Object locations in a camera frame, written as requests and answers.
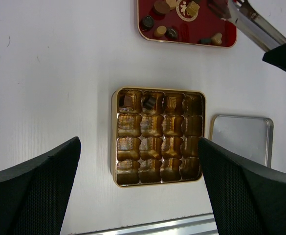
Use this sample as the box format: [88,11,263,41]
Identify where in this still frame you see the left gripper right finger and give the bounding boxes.
[198,138,286,235]

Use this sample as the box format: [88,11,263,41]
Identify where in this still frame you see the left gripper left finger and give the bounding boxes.
[0,137,81,235]

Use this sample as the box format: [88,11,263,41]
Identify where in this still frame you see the metal tongs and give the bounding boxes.
[218,0,286,52]

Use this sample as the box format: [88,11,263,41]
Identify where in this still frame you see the tan cube chocolate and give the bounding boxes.
[186,0,200,15]

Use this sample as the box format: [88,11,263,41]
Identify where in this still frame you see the dark cube chocolate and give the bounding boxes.
[143,96,156,110]

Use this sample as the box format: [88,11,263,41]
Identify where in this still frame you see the brown square chocolate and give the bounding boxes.
[119,94,133,108]

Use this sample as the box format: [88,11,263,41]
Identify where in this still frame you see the heart tan chocolate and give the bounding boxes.
[211,33,222,46]

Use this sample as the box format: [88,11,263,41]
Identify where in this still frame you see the red chocolate tray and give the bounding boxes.
[137,0,237,48]

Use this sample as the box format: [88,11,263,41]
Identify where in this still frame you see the gold chocolate box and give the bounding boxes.
[110,87,206,188]

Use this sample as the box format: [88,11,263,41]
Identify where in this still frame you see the tan round chocolate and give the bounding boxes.
[153,25,167,38]

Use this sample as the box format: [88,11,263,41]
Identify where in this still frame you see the dark round chocolate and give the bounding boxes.
[140,15,154,31]

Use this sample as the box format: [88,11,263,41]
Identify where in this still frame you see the silver tin lid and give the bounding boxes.
[209,115,274,167]

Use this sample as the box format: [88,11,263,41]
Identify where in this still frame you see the aluminium rail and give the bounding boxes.
[82,213,219,235]

